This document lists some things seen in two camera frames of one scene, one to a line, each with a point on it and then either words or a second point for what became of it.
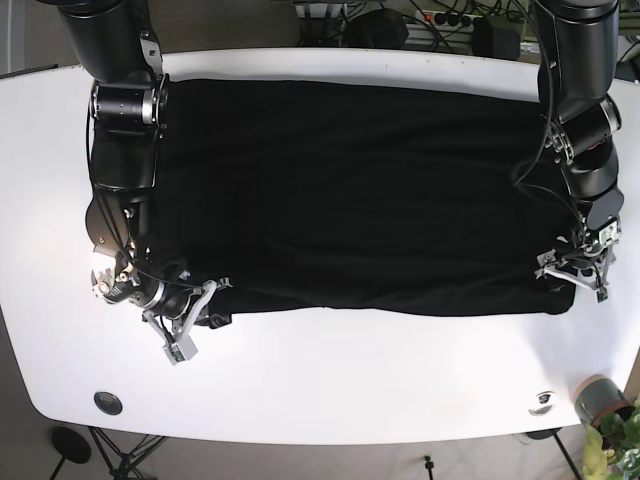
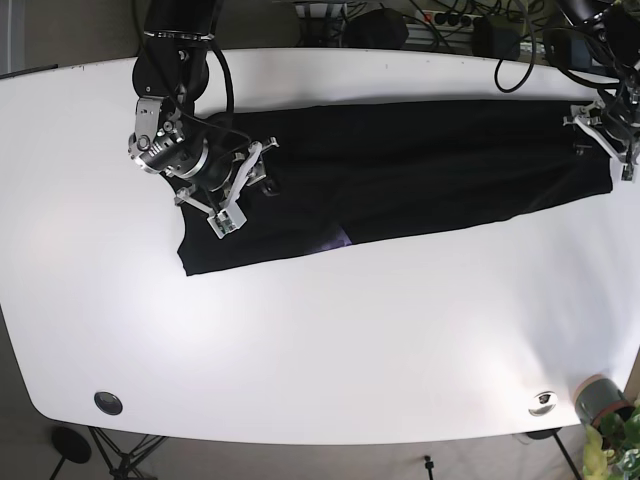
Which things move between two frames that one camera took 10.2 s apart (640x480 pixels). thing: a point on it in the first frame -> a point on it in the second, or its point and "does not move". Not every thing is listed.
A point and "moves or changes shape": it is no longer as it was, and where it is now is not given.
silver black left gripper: x=115 y=280 -> x=164 y=143
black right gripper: x=596 y=241 -> x=620 y=114
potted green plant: x=612 y=429 does not move
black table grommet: x=108 y=403 does not move
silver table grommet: x=543 y=403 does not move
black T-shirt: x=346 y=194 moves or changes shape
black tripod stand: x=69 y=445 does not move
